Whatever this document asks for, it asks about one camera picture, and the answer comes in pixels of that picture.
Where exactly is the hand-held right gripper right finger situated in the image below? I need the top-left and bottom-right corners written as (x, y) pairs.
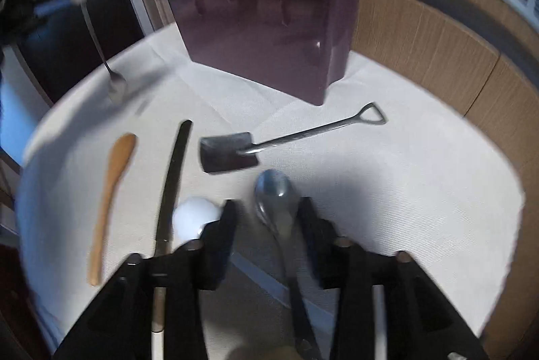
top-left (297, 196), bottom-right (491, 360)

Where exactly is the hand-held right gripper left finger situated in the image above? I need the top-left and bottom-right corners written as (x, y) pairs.
top-left (53, 199), bottom-right (239, 360)

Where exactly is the large metal spoon black handle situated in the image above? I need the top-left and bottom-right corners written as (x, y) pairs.
top-left (253, 169), bottom-right (323, 360)

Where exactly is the small metal spoon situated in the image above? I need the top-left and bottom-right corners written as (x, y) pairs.
top-left (80, 0), bottom-right (128, 105)

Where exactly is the purple plastic utensil container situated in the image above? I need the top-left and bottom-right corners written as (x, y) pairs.
top-left (155, 0), bottom-right (365, 107)

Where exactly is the dark door panel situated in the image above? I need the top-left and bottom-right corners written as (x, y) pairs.
top-left (17, 0), bottom-right (146, 106)

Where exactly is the white round spoon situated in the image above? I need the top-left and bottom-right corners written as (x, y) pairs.
top-left (172, 197), bottom-right (223, 245)

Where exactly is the metal shovel-shaped spoon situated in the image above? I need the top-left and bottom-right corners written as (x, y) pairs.
top-left (199, 102), bottom-right (387, 174)

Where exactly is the black long slim utensil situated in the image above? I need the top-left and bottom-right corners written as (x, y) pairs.
top-left (151, 120), bottom-right (193, 360)

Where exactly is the wooden spoon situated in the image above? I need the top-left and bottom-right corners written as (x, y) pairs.
top-left (87, 133), bottom-right (138, 287)

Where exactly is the wooden cabinet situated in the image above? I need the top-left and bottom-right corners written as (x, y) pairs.
top-left (198, 0), bottom-right (539, 344)

